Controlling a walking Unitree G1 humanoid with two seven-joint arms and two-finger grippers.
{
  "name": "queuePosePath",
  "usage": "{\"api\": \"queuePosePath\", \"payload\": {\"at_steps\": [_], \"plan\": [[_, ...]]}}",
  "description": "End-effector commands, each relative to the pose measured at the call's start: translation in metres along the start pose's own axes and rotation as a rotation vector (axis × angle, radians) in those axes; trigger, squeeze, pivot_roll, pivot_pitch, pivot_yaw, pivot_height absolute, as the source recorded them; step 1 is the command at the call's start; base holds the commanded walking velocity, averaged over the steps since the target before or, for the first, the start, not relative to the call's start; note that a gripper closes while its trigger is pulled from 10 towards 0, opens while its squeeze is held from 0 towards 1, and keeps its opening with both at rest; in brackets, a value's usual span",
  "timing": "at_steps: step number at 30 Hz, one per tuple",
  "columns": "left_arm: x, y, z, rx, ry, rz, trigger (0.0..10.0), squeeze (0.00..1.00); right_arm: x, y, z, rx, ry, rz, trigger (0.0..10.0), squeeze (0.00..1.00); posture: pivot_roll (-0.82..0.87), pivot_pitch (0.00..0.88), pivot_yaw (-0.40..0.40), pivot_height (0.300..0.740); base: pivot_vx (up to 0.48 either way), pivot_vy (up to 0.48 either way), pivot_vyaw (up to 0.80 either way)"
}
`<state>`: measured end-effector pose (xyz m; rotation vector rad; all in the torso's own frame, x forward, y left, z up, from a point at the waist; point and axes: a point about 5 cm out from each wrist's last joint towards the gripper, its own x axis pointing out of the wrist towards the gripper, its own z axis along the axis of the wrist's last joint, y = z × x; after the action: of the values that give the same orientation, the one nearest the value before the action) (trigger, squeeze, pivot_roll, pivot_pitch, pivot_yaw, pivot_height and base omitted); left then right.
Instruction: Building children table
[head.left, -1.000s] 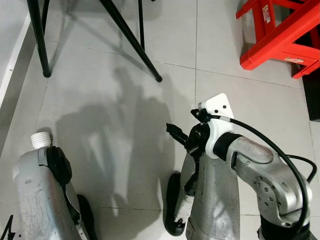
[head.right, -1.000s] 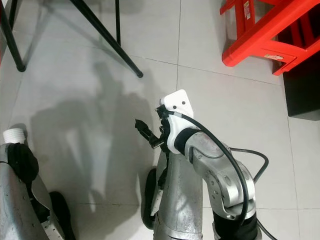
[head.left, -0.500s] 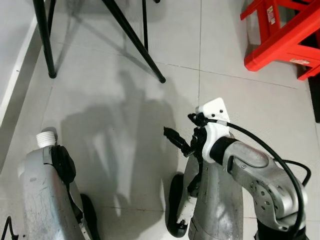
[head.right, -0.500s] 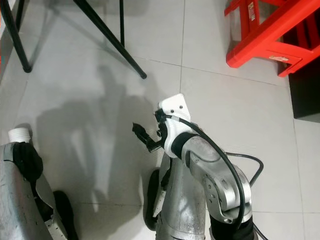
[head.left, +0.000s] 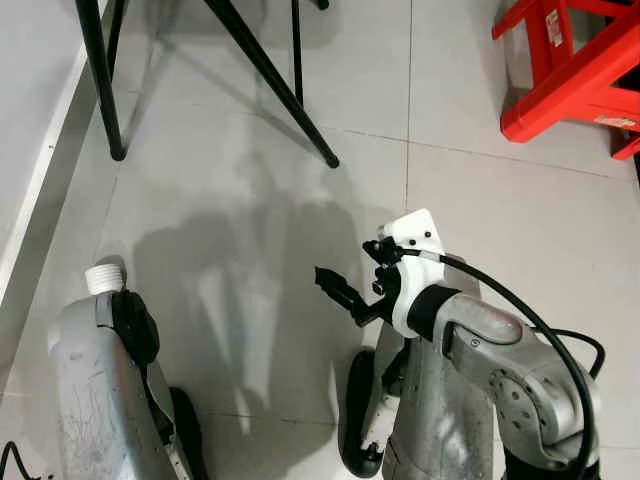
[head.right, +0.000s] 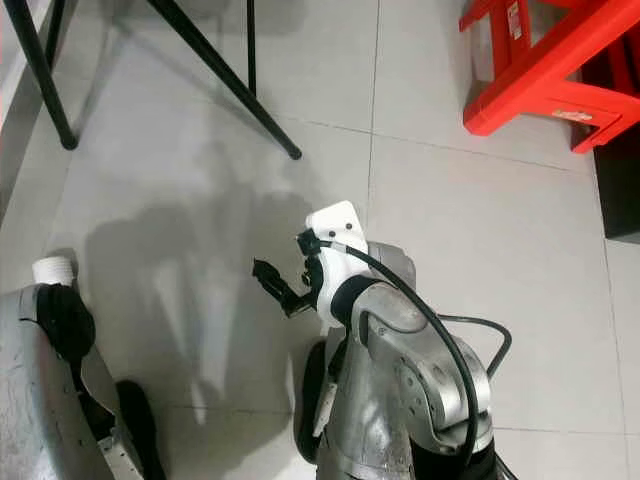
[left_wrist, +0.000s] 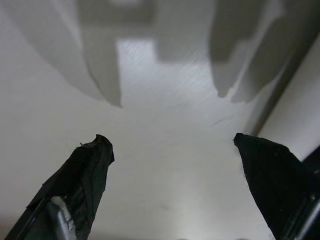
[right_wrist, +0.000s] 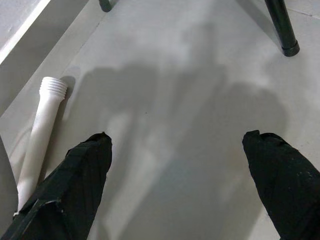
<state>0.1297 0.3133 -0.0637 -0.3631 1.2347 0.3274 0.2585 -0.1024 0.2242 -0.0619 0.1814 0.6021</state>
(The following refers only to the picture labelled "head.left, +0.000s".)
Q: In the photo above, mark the red plastic stool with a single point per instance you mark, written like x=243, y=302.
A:
x=580, y=90

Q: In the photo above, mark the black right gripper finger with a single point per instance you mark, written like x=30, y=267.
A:
x=340, y=292

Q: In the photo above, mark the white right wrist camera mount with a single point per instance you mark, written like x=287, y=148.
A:
x=415, y=235

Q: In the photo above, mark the black metal stand legs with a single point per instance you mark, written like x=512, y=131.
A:
x=100, y=80

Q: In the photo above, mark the white plastic table leg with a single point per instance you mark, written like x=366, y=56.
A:
x=104, y=278

